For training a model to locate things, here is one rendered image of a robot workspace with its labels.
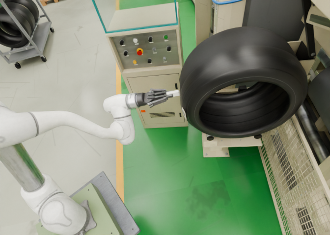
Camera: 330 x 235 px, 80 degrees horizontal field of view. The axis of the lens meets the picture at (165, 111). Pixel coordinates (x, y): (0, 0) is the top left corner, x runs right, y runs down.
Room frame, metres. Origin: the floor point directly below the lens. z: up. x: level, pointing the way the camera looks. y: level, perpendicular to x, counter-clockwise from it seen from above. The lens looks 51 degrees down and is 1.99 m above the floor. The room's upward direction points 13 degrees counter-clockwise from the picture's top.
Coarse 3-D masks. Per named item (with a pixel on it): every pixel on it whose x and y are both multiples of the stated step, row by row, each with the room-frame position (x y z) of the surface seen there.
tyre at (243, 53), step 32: (224, 32) 0.79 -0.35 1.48; (256, 32) 0.73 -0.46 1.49; (192, 64) 0.73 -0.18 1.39; (224, 64) 0.60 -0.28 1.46; (256, 64) 0.56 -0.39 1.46; (288, 64) 0.54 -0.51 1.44; (192, 96) 0.60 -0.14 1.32; (224, 96) 0.83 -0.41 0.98; (256, 96) 0.77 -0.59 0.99; (288, 96) 0.52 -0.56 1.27; (224, 128) 0.64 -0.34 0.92; (256, 128) 0.53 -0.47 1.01
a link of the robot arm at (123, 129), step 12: (36, 120) 0.52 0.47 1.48; (48, 120) 0.54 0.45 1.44; (60, 120) 0.57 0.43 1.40; (72, 120) 0.59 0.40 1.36; (84, 120) 0.62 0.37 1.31; (120, 120) 0.71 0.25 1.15; (132, 120) 0.72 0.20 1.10; (96, 132) 0.60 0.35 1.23; (108, 132) 0.62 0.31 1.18; (120, 132) 0.64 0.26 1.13; (132, 132) 0.66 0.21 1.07
